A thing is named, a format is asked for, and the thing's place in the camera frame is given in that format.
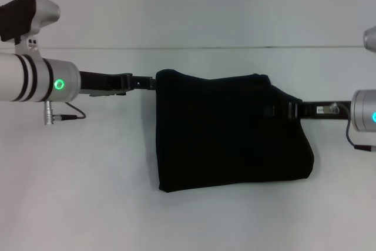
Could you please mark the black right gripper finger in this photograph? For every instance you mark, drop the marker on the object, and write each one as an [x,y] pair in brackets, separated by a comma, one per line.
[288,110]

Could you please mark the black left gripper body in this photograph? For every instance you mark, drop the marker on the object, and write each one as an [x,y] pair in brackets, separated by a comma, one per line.
[102,84]

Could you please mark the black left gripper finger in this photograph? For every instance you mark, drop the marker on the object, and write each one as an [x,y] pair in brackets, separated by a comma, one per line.
[141,83]

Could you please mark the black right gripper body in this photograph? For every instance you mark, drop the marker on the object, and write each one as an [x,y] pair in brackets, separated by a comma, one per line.
[326,111]

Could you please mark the black T-shirt with FREE print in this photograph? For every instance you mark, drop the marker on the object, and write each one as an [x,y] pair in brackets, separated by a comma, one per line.
[229,133]

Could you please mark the white and silver right robot arm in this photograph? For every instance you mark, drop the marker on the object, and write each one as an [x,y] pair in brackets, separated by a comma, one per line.
[364,111]

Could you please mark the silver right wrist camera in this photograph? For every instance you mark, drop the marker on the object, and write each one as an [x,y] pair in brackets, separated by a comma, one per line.
[370,39]

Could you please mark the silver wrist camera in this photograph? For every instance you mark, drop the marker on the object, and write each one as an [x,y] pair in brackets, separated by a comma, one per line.
[32,18]
[370,39]

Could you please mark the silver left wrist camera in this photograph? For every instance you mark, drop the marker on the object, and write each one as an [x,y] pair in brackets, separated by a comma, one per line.
[32,18]

